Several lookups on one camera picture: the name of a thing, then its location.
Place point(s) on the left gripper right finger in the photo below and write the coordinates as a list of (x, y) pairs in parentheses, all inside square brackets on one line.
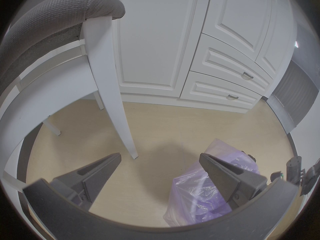
[(232, 181)]

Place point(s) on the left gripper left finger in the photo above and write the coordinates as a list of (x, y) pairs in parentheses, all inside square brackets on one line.
[(92, 179)]

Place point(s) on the purple plastic bag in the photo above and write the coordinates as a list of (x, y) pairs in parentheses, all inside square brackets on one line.
[(220, 149)]

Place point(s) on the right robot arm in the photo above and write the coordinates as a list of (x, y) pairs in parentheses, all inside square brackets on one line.
[(293, 169)]

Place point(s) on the white trash bin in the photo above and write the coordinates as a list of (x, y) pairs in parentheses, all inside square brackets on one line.
[(180, 204)]

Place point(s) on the white chair dark grey seat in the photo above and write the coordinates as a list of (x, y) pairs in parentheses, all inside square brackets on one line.
[(105, 84)]

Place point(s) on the white wardrobe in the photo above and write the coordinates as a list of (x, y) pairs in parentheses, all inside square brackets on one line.
[(155, 46)]

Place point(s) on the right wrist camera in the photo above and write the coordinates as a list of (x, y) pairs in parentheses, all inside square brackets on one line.
[(276, 176)]

